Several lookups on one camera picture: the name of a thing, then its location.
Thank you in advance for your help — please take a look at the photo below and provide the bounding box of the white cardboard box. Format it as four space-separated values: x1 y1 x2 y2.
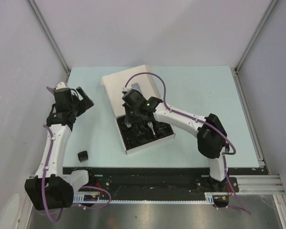
101 65 175 155

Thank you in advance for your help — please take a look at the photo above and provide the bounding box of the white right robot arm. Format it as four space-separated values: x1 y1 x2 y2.
122 88 228 191

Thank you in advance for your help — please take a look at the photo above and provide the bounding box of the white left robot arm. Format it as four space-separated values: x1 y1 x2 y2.
24 82 96 210

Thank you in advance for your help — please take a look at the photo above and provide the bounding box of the silver black hair clipper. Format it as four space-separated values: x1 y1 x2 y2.
147 122 157 139

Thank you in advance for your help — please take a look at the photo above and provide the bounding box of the black plastic tray insert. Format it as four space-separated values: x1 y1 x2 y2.
116 115 175 154

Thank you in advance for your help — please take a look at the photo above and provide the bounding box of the black comb guard on table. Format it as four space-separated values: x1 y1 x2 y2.
77 150 89 163

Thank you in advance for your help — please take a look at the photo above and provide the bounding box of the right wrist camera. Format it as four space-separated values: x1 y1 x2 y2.
122 87 130 94

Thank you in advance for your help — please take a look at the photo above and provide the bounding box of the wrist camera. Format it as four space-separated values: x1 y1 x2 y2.
122 87 130 94
54 82 68 91

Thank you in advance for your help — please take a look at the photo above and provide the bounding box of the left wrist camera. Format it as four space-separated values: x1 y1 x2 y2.
54 82 68 91

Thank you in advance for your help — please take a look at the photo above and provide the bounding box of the aluminium frame rail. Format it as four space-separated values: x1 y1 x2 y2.
231 68 286 229

